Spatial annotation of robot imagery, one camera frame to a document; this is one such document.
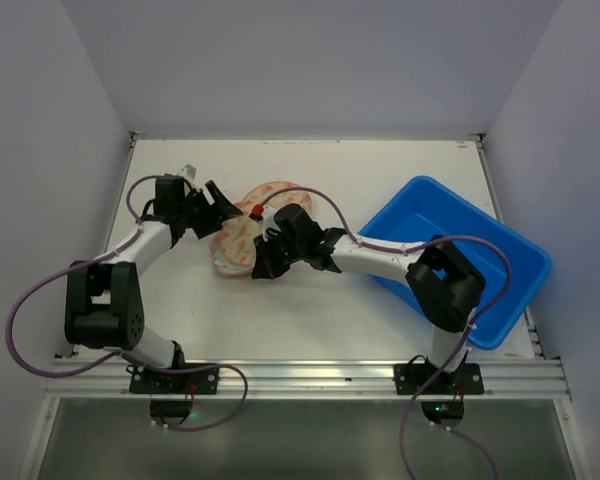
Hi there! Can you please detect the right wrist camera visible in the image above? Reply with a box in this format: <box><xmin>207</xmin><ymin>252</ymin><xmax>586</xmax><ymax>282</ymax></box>
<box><xmin>249</xmin><ymin>204</ymin><xmax>281</xmax><ymax>241</ymax></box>

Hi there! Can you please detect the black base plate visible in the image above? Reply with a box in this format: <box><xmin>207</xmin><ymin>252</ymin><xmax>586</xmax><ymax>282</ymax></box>
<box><xmin>393</xmin><ymin>355</ymin><xmax>485</xmax><ymax>396</ymax></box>
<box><xmin>126</xmin><ymin>363</ymin><xmax>220</xmax><ymax>395</ymax></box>

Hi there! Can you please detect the aluminium front rail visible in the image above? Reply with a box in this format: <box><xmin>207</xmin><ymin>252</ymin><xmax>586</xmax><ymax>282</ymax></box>
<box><xmin>45</xmin><ymin>359</ymin><xmax>570</xmax><ymax>400</ymax></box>

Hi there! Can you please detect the blue plastic bin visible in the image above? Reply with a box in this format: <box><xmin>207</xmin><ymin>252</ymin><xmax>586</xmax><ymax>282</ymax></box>
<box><xmin>357</xmin><ymin>175</ymin><xmax>553</xmax><ymax>351</ymax></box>

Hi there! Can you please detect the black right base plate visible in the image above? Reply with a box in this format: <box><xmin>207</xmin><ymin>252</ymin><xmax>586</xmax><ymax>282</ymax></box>
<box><xmin>393</xmin><ymin>355</ymin><xmax>485</xmax><ymax>396</ymax></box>

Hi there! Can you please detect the white mint bra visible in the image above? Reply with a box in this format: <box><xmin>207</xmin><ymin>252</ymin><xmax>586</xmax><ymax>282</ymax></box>
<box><xmin>212</xmin><ymin>249</ymin><xmax>251</xmax><ymax>276</ymax></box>

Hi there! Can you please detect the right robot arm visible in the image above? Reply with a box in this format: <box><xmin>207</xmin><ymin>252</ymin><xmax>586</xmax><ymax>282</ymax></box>
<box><xmin>250</xmin><ymin>203</ymin><xmax>486</xmax><ymax>375</ymax></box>

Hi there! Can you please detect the floral mesh laundry bag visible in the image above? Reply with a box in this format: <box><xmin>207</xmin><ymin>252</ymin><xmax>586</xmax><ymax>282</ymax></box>
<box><xmin>210</xmin><ymin>181</ymin><xmax>297</xmax><ymax>271</ymax></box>

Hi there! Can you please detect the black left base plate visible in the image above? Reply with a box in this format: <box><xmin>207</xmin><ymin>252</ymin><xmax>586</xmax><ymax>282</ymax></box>
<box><xmin>126</xmin><ymin>363</ymin><xmax>220</xmax><ymax>395</ymax></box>

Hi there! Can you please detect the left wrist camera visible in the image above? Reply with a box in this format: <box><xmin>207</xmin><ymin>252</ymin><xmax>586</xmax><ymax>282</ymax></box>
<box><xmin>164</xmin><ymin>164</ymin><xmax>197</xmax><ymax>189</ymax></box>

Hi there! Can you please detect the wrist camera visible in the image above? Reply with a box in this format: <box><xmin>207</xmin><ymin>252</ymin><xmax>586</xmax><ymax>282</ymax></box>
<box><xmin>249</xmin><ymin>204</ymin><xmax>281</xmax><ymax>241</ymax></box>
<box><xmin>164</xmin><ymin>164</ymin><xmax>197</xmax><ymax>189</ymax></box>

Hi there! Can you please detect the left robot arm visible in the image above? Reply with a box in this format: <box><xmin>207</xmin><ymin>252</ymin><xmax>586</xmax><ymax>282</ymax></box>
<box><xmin>64</xmin><ymin>175</ymin><xmax>242</xmax><ymax>370</ymax></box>

